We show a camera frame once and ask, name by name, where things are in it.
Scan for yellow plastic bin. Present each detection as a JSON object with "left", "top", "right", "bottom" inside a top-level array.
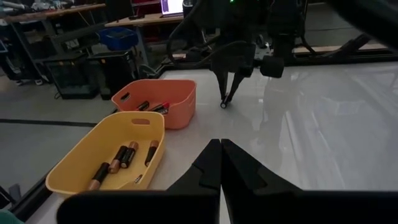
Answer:
[{"left": 45, "top": 111, "right": 165, "bottom": 195}]

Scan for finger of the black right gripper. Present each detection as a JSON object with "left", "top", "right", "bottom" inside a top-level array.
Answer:
[
  {"left": 214, "top": 70, "right": 229, "bottom": 105},
  {"left": 225, "top": 57, "right": 285, "bottom": 104}
]

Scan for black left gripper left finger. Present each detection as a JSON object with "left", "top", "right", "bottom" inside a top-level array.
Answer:
[{"left": 56, "top": 139, "right": 222, "bottom": 224}]

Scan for orange plastic bin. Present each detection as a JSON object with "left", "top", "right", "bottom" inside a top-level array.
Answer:
[{"left": 111, "top": 78, "right": 198, "bottom": 130}]

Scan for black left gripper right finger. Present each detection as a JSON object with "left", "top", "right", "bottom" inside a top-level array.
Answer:
[{"left": 221, "top": 139, "right": 398, "bottom": 224}]

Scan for teal plastic bin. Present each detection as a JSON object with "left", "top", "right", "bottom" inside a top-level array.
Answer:
[{"left": 0, "top": 208, "right": 24, "bottom": 224}]

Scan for blue plastic crate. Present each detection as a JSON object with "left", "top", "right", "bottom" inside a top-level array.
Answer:
[{"left": 98, "top": 27, "right": 139, "bottom": 52}]

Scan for wooden base board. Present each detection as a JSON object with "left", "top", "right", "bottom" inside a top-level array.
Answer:
[{"left": 292, "top": 42, "right": 389, "bottom": 54}]

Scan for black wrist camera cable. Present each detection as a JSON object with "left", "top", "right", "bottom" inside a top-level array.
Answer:
[{"left": 167, "top": 0, "right": 249, "bottom": 70}]

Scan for wooden workbench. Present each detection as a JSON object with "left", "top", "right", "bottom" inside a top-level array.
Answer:
[{"left": 0, "top": 2, "right": 106, "bottom": 25}]

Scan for wooden desk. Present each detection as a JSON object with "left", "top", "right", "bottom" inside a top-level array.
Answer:
[{"left": 104, "top": 12, "right": 187, "bottom": 29}]

